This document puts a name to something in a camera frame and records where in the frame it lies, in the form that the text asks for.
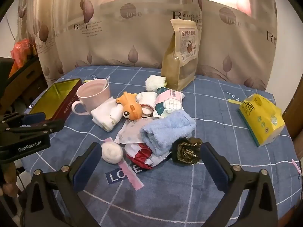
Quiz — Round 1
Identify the yellow tissue pack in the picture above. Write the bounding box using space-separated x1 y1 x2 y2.
239 94 286 147

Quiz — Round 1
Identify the pink wet wipes pack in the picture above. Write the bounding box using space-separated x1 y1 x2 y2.
152 87 186 119

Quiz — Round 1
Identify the person's left hand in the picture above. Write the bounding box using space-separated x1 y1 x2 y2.
0 162 19 197

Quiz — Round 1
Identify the pink mug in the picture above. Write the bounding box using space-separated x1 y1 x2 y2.
71 79 111 115

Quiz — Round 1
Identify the wooden door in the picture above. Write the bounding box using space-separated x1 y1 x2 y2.
282 85 303 168

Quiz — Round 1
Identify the black and gold scrunchie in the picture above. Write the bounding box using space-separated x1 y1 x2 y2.
171 137 204 165

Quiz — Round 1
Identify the gold metal tray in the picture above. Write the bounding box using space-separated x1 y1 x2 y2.
28 78 82 121

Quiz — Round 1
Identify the white sock with red trim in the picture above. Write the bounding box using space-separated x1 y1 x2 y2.
136 91 159 118

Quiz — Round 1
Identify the white fluffy sock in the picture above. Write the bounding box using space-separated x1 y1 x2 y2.
145 75 167 92

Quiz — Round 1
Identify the blue plaid tablecloth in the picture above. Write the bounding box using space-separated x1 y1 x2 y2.
20 65 303 227

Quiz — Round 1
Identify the beige leaf print curtain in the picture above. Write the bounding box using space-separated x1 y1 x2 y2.
16 0 279 91

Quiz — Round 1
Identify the kraft paper snack bag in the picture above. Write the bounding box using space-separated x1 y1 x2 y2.
161 19 199 92

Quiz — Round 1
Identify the wooden cabinet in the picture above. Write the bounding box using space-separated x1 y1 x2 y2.
0 53 49 115

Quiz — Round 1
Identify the light blue sock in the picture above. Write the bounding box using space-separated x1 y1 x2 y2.
140 111 197 158

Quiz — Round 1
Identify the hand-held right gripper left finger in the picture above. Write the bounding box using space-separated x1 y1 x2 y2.
25 142 103 227

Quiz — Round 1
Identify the orange toy fish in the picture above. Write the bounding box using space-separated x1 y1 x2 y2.
116 91 144 120

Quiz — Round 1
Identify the white soft ball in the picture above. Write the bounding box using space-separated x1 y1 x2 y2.
101 141 124 164

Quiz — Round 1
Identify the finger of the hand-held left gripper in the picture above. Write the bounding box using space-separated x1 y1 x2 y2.
22 112 47 125
31 119 65 136

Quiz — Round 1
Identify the orange plastic bag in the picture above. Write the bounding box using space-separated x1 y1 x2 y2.
10 39 39 69

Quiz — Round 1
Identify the red and white cloth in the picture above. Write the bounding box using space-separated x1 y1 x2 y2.
124 142 171 170

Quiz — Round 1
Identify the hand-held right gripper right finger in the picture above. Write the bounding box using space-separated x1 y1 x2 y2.
200 142 278 227

